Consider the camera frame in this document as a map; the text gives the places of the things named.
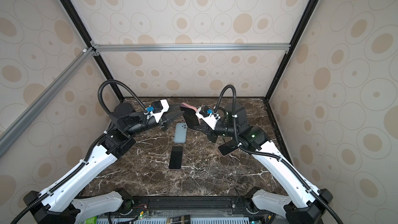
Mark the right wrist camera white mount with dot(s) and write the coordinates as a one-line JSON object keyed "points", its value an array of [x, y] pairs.
{"points": [[208, 116]]}

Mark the black frame post right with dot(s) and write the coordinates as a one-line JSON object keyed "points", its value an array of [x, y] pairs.
{"points": [[302, 24]]}

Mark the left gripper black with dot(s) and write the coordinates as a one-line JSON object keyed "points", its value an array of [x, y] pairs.
{"points": [[168, 120]]}

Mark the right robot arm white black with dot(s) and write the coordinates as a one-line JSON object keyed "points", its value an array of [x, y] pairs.
{"points": [[304, 203]]}

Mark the light blue phone case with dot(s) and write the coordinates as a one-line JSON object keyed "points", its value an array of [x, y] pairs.
{"points": [[180, 133]]}

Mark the purple smartphone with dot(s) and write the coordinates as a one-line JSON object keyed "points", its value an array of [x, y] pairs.
{"points": [[176, 158]]}

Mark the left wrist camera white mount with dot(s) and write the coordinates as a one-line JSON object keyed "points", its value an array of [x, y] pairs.
{"points": [[156, 110]]}

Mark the black frame post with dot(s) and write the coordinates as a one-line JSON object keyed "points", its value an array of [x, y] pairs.
{"points": [[84, 34], [302, 24]]}

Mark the pink cased smartphone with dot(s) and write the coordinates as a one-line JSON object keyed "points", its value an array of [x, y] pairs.
{"points": [[190, 116]]}

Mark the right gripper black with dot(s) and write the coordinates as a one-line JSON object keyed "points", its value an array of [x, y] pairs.
{"points": [[205, 129]]}

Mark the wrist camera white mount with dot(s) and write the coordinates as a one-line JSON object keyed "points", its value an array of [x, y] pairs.
{"points": [[208, 116], [156, 110]]}

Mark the black smartphone rose edge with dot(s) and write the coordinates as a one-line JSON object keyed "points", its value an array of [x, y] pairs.
{"points": [[228, 148]]}

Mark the white slotted cable duct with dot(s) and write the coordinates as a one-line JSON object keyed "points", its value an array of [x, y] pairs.
{"points": [[197, 220]]}

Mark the diagonal aluminium rail left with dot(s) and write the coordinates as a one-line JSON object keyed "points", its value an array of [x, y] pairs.
{"points": [[17, 128]]}

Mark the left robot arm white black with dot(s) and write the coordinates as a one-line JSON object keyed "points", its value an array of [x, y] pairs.
{"points": [[58, 203]]}

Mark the black frame post left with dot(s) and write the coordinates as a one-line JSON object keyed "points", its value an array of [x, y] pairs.
{"points": [[84, 34]]}

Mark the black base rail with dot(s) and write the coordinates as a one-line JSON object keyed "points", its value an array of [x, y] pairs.
{"points": [[177, 210]]}

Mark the horizontal aluminium rail back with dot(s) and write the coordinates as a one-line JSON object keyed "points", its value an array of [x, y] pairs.
{"points": [[192, 47]]}

